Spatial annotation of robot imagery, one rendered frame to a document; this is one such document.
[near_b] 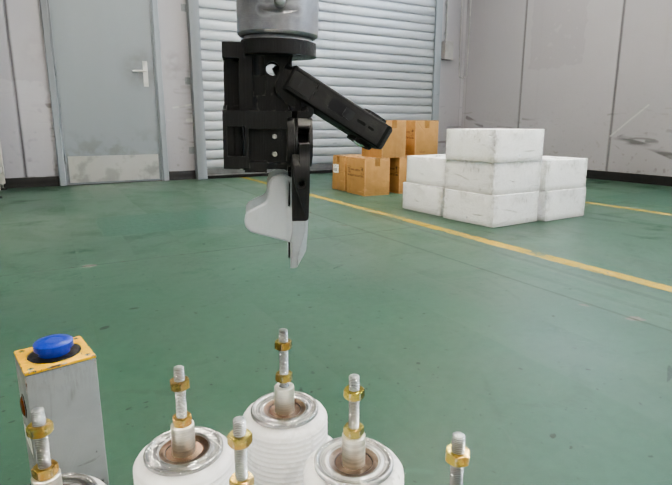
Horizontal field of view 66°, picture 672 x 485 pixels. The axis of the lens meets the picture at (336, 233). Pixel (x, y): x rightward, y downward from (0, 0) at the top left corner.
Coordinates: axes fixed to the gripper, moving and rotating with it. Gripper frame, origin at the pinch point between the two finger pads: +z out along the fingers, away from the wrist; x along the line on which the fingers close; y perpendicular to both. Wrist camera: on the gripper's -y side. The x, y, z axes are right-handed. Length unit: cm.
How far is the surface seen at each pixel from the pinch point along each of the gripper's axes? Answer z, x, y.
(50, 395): 16.3, -2.5, 26.3
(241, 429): 10.1, 15.3, 5.6
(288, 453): 21.0, 3.7, 1.3
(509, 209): 37, -218, -137
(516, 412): 44, -35, -47
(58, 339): 11.6, -6.3, 26.4
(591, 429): 44, -27, -58
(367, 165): 26, -351, -83
